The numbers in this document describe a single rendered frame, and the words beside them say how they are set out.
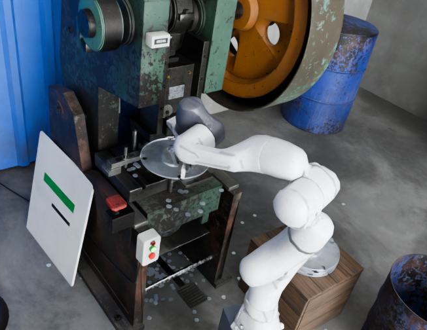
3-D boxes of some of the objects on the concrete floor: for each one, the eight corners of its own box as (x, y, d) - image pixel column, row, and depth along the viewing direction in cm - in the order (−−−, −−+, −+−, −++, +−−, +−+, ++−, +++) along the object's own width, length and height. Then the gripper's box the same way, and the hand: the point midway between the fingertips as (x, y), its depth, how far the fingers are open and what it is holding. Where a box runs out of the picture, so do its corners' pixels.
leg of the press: (231, 280, 237) (268, 138, 185) (214, 289, 230) (248, 145, 179) (140, 184, 290) (149, 54, 239) (124, 190, 283) (130, 57, 232)
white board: (71, 286, 218) (92, 184, 192) (26, 227, 245) (40, 130, 219) (73, 285, 219) (95, 184, 193) (28, 226, 246) (42, 130, 220)
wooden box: (341, 313, 229) (364, 268, 209) (287, 346, 209) (308, 299, 189) (289, 260, 254) (306, 215, 234) (237, 285, 234) (250, 238, 214)
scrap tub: (456, 366, 214) (509, 304, 187) (412, 418, 190) (465, 355, 162) (383, 304, 239) (420, 241, 211) (336, 344, 214) (371, 278, 187)
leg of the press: (145, 329, 206) (160, 174, 154) (123, 341, 199) (131, 184, 148) (61, 212, 259) (52, 69, 208) (41, 219, 252) (27, 72, 201)
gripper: (166, 143, 153) (164, 181, 172) (204, 149, 153) (198, 186, 172) (170, 126, 157) (167, 165, 176) (207, 132, 157) (200, 171, 177)
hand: (183, 171), depth 171 cm, fingers closed
